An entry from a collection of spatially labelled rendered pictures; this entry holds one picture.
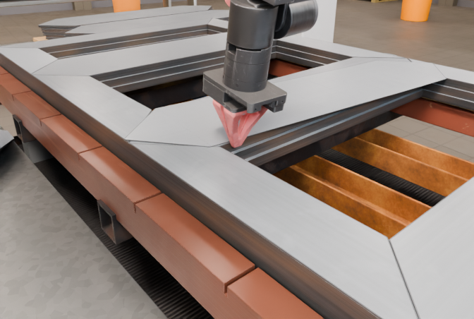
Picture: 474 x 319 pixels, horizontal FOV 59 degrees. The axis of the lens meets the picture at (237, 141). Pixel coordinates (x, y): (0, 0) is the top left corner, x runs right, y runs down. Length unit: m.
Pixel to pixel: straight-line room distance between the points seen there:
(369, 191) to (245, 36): 0.43
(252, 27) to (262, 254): 0.25
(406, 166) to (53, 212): 0.69
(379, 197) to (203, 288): 0.44
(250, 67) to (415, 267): 0.28
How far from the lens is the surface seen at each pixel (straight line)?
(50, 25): 1.69
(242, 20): 0.50
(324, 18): 4.78
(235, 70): 0.52
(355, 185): 0.84
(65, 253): 0.73
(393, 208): 0.81
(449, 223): 0.48
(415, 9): 7.29
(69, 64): 1.06
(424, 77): 0.97
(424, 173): 0.91
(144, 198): 0.55
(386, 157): 0.95
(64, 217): 0.82
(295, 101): 0.76
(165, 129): 0.65
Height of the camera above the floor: 1.12
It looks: 25 degrees down
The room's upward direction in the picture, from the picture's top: straight up
